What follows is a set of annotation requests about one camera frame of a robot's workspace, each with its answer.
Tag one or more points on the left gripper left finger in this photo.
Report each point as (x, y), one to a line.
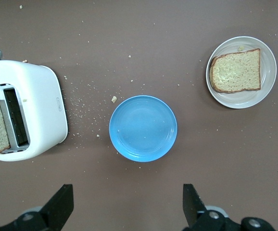
(57, 211)

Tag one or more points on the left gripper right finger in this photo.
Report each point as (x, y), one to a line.
(194, 211)

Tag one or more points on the blue plate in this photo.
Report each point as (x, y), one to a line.
(142, 128)

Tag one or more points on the beige plate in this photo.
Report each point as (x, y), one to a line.
(269, 72)

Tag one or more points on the white toaster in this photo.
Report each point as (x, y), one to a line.
(40, 108)

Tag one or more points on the bread crumb chunk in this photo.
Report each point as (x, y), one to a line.
(114, 99)

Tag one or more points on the pale bread crumb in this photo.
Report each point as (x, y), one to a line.
(240, 48)

